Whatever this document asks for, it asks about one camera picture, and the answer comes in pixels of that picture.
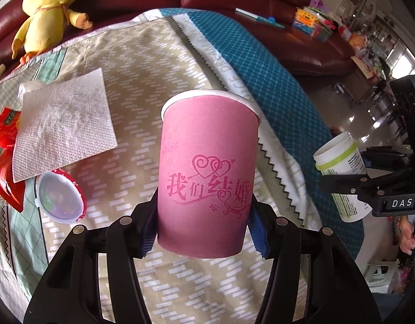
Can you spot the thin white blue book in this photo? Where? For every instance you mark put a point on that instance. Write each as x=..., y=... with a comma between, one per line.
x=258, y=17

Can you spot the white bottle green label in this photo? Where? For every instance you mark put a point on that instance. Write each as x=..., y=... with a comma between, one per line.
x=334, y=148

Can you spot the person's right hand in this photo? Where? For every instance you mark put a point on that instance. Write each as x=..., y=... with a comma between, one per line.
x=406, y=239

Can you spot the white paper napkin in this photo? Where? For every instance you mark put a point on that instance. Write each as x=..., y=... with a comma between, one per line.
x=62, y=125

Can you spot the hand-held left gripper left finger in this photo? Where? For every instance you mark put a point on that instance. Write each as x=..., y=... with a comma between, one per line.
x=150, y=233

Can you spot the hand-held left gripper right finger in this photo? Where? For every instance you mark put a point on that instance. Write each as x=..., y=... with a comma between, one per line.
x=259, y=236

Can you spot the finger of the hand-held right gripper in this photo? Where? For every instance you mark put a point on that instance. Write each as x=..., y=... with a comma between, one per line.
x=342, y=184
x=386, y=154

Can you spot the small colourful ball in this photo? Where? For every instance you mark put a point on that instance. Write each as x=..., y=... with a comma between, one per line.
x=339, y=87

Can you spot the patterned teal beige tablecloth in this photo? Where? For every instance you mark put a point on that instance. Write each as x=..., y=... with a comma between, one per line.
x=143, y=74

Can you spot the red rimmed jelly cup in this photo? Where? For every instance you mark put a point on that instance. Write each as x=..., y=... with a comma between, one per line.
x=60, y=195

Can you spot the white plastic stool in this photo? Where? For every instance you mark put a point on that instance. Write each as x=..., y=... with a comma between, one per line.
x=383, y=276

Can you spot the pink paper cup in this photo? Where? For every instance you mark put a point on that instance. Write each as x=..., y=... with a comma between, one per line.
x=207, y=141

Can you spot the yellow chick plush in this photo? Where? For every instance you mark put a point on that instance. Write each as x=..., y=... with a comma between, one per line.
x=42, y=23

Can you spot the wooden cabinet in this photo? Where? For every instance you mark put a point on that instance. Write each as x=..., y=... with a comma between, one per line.
x=361, y=81

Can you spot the colourful toy block set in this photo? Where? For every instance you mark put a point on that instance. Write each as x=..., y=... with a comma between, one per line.
x=312, y=20

